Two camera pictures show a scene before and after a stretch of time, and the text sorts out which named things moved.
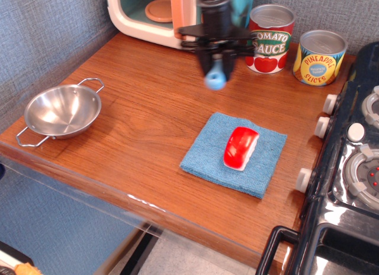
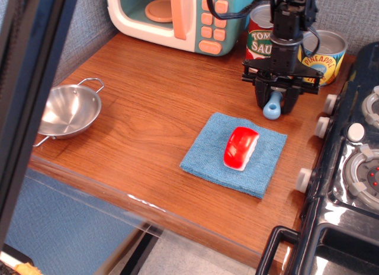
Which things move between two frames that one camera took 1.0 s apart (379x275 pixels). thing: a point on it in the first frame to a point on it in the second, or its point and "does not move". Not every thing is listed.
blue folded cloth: x=206 y=156 does not move
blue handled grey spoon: x=215 y=78 to x=272 y=109
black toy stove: x=339 y=233 does not move
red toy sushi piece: x=240 y=143 does not move
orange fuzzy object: x=26 y=269 does not move
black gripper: x=216 y=33 to x=284 y=65
